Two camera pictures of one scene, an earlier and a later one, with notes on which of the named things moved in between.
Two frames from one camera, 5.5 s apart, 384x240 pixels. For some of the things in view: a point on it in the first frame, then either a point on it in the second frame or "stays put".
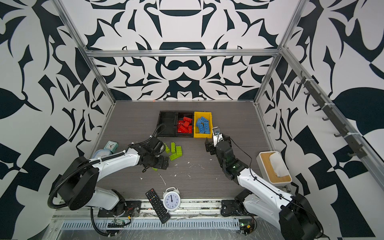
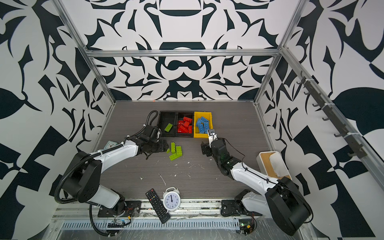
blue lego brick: [201, 128] stays put
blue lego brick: [199, 121] stays put
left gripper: [160, 165] -> [163, 147]
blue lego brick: [206, 122] stays put
